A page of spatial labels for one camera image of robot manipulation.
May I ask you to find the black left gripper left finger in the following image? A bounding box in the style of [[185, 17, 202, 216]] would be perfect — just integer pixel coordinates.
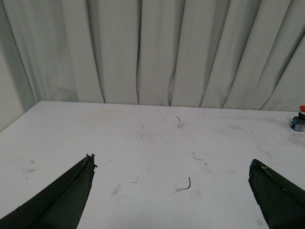
[[0, 154, 97, 229]]

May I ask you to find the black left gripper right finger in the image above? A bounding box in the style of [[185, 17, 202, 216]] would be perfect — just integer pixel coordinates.
[[248, 159, 305, 229]]

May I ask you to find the white pleated curtain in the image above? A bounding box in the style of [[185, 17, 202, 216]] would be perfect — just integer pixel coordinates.
[[0, 0, 305, 129]]

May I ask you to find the red push button switch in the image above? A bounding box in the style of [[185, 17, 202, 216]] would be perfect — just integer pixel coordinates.
[[290, 105, 305, 132]]

